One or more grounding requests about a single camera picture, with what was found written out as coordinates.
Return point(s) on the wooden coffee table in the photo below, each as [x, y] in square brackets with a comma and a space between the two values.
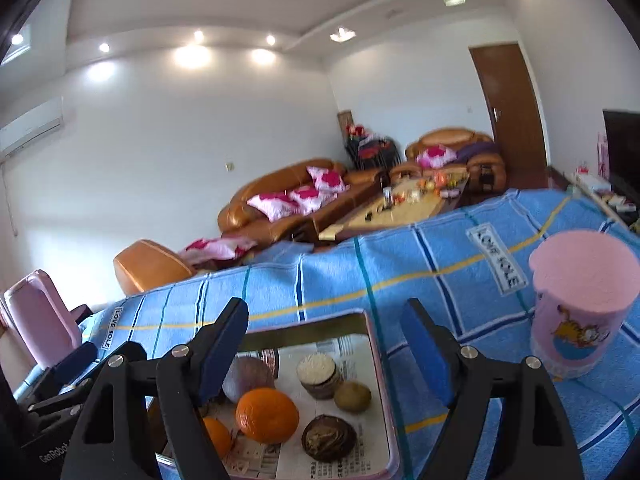
[405, 202]

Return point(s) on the brown-green kiwi fruit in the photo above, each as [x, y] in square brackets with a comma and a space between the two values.
[352, 397]

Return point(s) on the dark brown passion fruit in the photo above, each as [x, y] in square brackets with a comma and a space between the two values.
[328, 438]

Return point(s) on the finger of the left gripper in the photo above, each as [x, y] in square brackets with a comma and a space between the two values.
[78, 393]
[43, 383]

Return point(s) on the pink metal tin box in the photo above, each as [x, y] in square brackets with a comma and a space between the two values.
[330, 326]

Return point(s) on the purple cloth on armchair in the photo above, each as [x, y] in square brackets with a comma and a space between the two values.
[468, 151]

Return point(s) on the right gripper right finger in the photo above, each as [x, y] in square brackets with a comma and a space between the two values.
[534, 439]

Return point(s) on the pink electric kettle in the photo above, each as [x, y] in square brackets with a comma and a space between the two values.
[47, 327]

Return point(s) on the dark purple round fruit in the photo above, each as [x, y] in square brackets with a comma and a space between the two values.
[245, 374]

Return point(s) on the white wall air conditioner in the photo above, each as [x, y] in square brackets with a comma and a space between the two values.
[39, 121]

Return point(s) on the brown leather ottoman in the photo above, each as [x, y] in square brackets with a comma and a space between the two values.
[146, 265]

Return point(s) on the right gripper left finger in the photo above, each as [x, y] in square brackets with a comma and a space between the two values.
[189, 375]

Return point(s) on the pink cartoon cup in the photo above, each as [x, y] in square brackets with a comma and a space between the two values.
[586, 283]

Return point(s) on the brown wooden door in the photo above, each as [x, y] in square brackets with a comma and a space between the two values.
[513, 112]

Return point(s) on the brown leather armchair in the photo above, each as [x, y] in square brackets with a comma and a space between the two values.
[455, 149]

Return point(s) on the printed paper liner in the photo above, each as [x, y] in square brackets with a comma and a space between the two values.
[372, 456]

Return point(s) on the stacked dark chairs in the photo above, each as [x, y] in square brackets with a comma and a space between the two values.
[369, 151]

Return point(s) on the large orange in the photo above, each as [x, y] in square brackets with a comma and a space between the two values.
[267, 416]

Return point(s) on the blue plaid tablecloth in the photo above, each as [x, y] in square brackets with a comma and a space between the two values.
[434, 261]

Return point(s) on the black television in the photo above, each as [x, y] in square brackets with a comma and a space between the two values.
[622, 131]

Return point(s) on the armchair pink floral pillow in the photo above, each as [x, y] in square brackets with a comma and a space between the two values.
[436, 157]

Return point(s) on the brown leather three-seat sofa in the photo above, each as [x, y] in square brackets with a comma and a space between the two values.
[239, 219]

